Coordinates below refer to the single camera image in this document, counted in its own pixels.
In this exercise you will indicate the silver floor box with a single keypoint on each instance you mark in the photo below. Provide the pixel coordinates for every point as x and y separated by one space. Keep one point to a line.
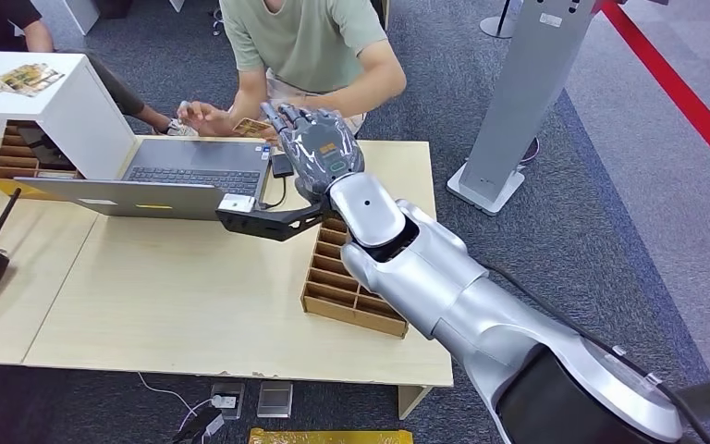
275 399

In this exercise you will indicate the grey laptop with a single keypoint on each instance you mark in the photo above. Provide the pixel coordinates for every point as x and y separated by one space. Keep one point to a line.
196 168

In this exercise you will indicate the white floor power socket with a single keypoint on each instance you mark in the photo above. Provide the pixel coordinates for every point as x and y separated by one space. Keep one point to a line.
227 400

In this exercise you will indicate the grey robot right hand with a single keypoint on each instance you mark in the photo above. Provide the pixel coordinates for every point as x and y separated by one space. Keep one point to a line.
324 153

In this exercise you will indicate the person's left hand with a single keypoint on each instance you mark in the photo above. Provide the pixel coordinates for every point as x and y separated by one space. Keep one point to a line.
305 103
174 129

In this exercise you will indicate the wooden slotted card organizer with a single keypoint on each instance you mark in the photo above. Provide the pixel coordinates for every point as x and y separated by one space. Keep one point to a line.
336 294
15 159

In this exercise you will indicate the silver kiosk stand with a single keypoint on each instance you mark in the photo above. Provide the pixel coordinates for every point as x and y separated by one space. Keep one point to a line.
532 92

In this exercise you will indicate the black power adapter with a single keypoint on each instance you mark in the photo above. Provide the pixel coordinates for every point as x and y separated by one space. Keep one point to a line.
199 426

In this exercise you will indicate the black camera bracket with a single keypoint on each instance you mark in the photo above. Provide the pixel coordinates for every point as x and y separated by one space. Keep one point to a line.
269 223

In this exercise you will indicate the round stand base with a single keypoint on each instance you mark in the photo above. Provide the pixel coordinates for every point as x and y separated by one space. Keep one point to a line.
497 26

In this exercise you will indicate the yellow flat package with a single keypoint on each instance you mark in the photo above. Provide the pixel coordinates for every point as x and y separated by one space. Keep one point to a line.
330 437

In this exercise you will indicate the person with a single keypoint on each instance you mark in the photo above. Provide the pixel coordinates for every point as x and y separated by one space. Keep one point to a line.
0 21
306 43

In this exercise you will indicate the stack of printed cards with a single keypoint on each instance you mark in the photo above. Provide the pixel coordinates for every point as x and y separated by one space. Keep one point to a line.
24 80

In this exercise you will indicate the red floor tape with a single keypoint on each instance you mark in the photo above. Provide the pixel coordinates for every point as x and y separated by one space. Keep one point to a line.
673 92

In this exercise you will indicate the printed landscape card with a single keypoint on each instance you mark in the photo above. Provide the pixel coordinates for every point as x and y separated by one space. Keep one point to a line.
251 127

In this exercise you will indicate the black usb hub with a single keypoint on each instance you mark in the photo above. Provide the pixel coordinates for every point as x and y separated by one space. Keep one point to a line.
282 165

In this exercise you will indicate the person's left forearm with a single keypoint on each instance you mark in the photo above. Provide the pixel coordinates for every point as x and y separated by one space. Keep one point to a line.
361 92

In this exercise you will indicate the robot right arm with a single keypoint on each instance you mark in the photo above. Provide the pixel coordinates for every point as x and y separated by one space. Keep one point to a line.
441 282

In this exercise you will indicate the white furniture panel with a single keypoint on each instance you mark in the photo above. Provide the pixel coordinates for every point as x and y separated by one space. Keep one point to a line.
82 13

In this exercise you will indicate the person's right hand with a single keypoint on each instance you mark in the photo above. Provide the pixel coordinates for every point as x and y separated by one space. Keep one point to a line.
208 119

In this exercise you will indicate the person's right forearm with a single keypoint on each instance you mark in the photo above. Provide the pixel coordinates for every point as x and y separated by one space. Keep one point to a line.
246 101

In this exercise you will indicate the white cabinet box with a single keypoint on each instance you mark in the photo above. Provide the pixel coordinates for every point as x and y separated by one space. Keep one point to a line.
79 104

